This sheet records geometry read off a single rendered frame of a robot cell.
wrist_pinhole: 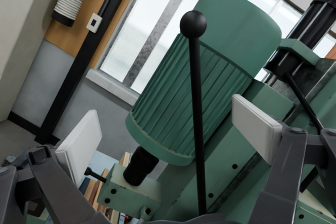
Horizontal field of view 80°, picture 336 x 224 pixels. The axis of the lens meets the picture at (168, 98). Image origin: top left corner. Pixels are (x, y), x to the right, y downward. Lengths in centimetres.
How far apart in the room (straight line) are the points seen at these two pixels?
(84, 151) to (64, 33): 182
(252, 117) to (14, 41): 177
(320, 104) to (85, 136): 39
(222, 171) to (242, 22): 29
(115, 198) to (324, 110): 46
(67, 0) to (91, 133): 161
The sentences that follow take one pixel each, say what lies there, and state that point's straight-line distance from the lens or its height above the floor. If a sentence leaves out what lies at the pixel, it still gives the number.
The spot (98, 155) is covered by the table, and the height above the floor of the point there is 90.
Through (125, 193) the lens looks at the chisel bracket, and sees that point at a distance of 51.
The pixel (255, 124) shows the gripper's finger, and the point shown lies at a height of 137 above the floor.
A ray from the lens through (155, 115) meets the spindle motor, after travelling 37.
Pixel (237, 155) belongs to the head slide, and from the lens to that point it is 44.
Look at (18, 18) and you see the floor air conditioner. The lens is 181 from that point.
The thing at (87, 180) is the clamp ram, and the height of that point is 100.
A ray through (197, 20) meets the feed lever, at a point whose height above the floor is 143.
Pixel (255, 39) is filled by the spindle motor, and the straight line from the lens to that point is 36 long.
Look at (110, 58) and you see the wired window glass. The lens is 190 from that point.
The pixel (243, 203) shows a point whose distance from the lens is 45.
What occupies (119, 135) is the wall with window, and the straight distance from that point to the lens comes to 197.
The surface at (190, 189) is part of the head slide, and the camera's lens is 47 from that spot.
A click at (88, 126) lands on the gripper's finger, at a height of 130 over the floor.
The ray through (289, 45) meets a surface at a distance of 46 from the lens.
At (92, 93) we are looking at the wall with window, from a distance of 192.
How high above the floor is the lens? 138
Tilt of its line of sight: 13 degrees down
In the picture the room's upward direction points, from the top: 33 degrees clockwise
